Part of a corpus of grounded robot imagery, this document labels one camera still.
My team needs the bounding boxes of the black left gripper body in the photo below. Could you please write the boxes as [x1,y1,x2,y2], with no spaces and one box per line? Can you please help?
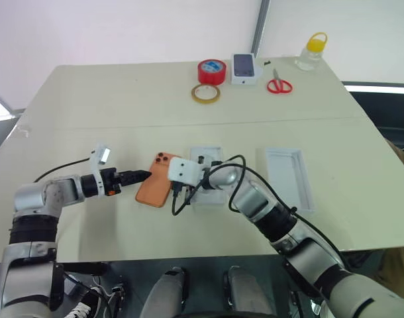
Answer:
[99,168,124,197]

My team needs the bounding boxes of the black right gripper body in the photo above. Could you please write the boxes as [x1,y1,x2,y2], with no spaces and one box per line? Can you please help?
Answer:
[170,181,191,201]

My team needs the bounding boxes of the orange smartphone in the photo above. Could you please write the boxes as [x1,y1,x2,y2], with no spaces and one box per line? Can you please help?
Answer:
[135,152,183,209]

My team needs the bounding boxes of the white phone box base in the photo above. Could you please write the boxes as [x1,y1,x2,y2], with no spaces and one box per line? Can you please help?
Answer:
[187,144,226,205]

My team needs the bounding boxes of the white phone box lid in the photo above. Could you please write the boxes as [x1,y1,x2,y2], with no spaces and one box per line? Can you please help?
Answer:
[265,147,317,213]

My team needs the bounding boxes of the white printed phone box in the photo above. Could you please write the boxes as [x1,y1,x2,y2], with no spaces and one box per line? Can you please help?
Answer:
[230,52,264,86]

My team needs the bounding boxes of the clear jar with yellow lid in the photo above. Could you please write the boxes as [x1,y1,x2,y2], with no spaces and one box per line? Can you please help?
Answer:
[294,31,328,72]

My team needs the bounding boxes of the clear yellowish tape roll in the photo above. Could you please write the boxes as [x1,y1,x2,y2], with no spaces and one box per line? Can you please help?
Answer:
[190,83,221,105]

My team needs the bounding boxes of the dark rounded robot leg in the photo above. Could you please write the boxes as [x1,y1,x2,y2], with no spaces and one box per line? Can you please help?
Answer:
[148,266,190,318]
[223,265,274,318]

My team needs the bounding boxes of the red tape roll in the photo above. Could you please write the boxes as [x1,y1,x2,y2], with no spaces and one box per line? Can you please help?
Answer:
[197,58,226,85]

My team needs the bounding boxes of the white laced sneaker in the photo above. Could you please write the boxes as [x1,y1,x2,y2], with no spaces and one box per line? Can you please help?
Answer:
[65,286,101,318]

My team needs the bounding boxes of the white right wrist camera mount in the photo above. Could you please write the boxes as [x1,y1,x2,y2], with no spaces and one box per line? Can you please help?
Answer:
[168,157,207,185]

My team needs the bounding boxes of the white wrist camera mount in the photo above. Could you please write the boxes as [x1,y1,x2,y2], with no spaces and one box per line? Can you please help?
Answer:
[90,143,111,195]
[168,157,207,185]

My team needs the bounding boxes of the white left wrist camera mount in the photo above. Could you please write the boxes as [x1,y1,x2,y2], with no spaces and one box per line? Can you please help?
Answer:
[90,143,111,195]

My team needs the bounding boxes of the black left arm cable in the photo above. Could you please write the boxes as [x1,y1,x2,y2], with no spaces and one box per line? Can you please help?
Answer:
[34,158,92,184]

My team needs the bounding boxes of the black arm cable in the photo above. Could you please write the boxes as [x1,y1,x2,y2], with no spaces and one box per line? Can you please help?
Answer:
[170,154,345,269]
[34,158,92,184]

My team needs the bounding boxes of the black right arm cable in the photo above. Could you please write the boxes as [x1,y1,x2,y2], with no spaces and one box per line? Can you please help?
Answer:
[170,154,345,269]

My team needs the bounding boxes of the red handled scissors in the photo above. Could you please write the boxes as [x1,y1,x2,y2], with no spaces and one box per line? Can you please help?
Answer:
[266,68,293,95]

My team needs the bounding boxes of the grey window frame post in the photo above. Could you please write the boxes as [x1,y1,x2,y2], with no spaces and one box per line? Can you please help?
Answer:
[250,0,272,58]

